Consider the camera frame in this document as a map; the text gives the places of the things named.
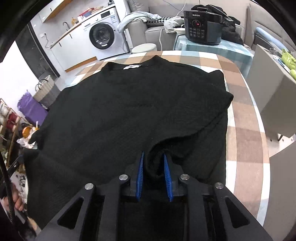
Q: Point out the white washing machine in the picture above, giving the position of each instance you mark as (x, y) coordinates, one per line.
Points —
(102, 39)

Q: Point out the person's left hand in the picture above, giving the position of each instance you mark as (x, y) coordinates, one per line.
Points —
(18, 203)

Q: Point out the white kitchen cabinet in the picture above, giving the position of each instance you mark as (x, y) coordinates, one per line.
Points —
(74, 49)

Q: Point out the green plush toy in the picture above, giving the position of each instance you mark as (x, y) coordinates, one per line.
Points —
(290, 62)

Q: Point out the grey sofa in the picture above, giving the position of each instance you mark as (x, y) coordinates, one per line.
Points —
(144, 32)

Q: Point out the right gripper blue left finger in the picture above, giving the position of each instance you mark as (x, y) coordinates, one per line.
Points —
(140, 177)

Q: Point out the checkered tablecloth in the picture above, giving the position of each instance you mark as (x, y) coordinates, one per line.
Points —
(247, 160)

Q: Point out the small checkered side table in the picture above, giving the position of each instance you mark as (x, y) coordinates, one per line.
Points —
(237, 53)

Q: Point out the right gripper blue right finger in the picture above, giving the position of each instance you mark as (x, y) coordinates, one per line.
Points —
(169, 187)

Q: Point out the black electric pressure cooker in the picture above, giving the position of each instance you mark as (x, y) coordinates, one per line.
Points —
(203, 27)

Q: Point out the black textured sweater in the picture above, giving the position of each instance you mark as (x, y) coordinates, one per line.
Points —
(98, 127)

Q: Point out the white round stool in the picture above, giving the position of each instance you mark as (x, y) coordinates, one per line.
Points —
(146, 47)

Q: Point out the purple bag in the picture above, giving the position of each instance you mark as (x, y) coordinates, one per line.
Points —
(31, 109)

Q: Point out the white blanket on sofa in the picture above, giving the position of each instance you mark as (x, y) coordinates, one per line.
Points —
(136, 15)

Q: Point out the black clothes pile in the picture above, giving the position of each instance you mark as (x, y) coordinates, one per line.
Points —
(228, 23)

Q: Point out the grey bed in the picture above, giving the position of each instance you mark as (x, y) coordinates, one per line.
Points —
(257, 16)

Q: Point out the grey bedside cabinet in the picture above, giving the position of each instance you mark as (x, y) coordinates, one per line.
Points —
(273, 89)

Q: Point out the woven laundry basket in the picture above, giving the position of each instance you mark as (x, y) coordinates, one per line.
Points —
(46, 92)

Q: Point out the wooden shelf rack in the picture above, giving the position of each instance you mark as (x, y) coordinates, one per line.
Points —
(12, 125)

